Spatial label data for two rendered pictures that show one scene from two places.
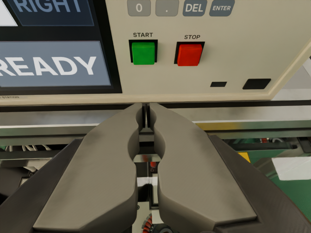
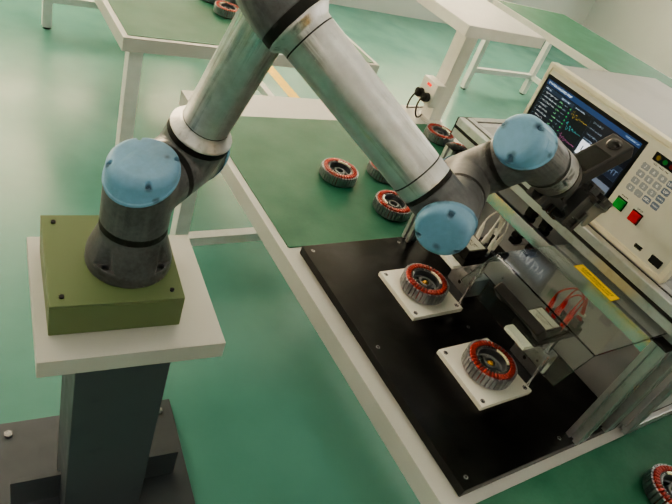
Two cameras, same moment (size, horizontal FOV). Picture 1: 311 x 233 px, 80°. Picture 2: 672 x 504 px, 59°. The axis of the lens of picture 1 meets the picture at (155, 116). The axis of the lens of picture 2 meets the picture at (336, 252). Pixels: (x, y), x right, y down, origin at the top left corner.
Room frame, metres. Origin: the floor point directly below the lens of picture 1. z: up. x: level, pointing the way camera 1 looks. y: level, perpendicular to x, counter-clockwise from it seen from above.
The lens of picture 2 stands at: (-0.87, -0.54, 1.59)
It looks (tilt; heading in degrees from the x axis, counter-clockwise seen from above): 36 degrees down; 52
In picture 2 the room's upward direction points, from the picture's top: 22 degrees clockwise
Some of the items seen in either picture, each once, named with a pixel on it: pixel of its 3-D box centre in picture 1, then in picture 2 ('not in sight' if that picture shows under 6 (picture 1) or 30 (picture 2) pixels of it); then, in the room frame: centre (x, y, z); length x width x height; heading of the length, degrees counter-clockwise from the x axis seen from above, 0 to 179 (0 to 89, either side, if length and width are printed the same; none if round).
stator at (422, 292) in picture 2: not in sight; (424, 283); (-0.02, 0.21, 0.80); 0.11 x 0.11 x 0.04
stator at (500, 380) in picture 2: not in sight; (489, 364); (0.00, -0.04, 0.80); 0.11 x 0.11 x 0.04
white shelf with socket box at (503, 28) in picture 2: not in sight; (444, 73); (0.49, 1.04, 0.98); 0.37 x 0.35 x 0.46; 95
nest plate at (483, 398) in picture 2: not in sight; (483, 371); (0.00, -0.04, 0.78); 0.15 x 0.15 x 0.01; 5
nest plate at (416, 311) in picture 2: not in sight; (420, 291); (-0.02, 0.21, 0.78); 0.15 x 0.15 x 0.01; 5
